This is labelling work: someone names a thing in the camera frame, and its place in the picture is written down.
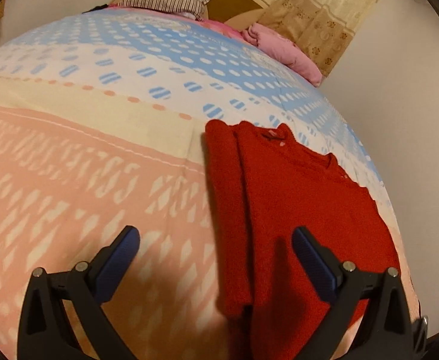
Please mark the red knit sweater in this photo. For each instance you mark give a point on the red knit sweater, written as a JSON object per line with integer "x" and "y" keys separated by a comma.
{"x": 263, "y": 184}

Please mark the polka dot bed cover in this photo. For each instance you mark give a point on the polka dot bed cover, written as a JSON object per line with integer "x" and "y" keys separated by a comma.
{"x": 102, "y": 125}

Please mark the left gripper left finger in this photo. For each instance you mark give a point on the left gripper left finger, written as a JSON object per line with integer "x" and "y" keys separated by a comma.
{"x": 44, "y": 329}

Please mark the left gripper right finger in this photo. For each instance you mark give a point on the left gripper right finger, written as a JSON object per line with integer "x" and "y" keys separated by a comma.
{"x": 385, "y": 331}

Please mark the striped pillow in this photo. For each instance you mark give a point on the striped pillow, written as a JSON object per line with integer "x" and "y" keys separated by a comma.
{"x": 195, "y": 9}

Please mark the beige curtain behind headboard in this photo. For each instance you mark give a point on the beige curtain behind headboard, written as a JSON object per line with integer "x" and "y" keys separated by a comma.
{"x": 322, "y": 29}

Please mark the pink pillow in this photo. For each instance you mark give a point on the pink pillow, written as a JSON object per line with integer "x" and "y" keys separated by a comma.
{"x": 283, "y": 51}

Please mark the pink bed sheet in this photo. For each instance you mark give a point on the pink bed sheet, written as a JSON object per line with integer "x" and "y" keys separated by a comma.
{"x": 188, "y": 19}

